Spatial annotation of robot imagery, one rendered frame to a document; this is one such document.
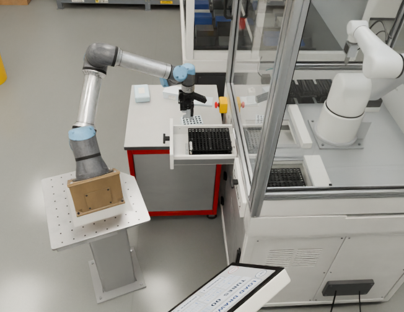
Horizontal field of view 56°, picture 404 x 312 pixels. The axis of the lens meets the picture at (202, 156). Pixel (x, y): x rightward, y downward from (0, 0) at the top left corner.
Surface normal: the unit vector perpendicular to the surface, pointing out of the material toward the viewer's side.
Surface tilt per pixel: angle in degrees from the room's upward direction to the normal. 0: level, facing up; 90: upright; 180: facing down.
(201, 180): 90
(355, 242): 90
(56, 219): 0
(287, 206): 90
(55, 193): 0
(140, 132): 0
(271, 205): 90
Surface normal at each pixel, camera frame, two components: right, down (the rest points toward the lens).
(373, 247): 0.06, 0.69
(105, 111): 0.04, -0.72
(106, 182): 0.39, 0.65
